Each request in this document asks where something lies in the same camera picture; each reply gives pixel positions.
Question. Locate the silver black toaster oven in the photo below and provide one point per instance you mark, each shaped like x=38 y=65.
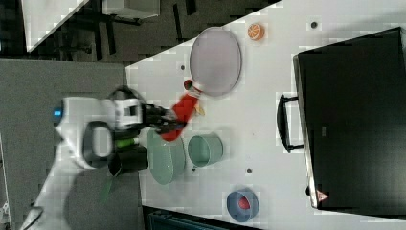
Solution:
x=351 y=98

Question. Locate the peeled banana toy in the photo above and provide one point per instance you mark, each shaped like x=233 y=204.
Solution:
x=199 y=110

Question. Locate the blue bowl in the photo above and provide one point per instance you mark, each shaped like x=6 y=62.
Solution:
x=235 y=211

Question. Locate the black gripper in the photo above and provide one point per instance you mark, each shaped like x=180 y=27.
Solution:
x=155 y=116

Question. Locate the red ball in bowl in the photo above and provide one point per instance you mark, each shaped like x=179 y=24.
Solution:
x=244 y=203

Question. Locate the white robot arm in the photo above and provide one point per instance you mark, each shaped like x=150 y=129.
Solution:
x=88 y=130

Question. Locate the red ketchup bottle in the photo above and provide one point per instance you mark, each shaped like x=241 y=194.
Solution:
x=183 y=109

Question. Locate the green mug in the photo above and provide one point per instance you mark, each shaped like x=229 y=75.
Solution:
x=205 y=149

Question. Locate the grey round plate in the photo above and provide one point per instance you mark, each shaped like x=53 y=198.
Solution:
x=215 y=62

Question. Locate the red strawberry toy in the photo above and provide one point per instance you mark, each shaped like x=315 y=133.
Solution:
x=187 y=84

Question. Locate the black cylindrical container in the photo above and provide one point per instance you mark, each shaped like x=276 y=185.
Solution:
x=128 y=160

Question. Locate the orange slice toy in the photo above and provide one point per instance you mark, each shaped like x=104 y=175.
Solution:
x=255 y=32

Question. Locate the green oval colander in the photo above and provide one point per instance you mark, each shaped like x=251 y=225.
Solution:
x=166 y=160

